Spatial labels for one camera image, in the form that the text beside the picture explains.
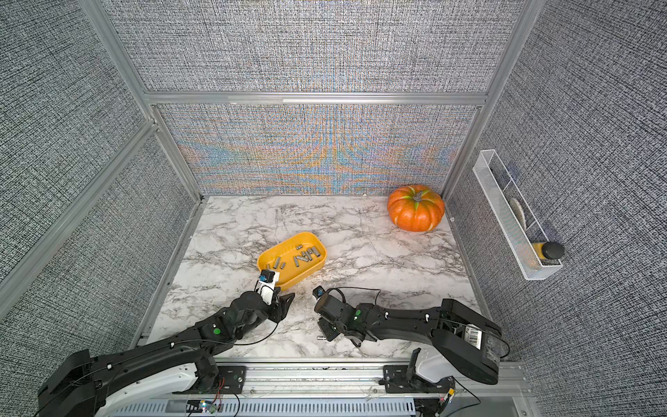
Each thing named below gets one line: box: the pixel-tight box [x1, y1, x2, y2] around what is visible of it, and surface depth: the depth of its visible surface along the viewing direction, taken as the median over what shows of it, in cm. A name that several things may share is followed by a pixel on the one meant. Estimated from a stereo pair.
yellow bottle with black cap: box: [532, 241, 565, 259], surface depth 63 cm
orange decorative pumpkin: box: [387, 184, 446, 233], surface depth 103 cm
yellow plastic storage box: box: [257, 231, 328, 292], surface depth 101 cm
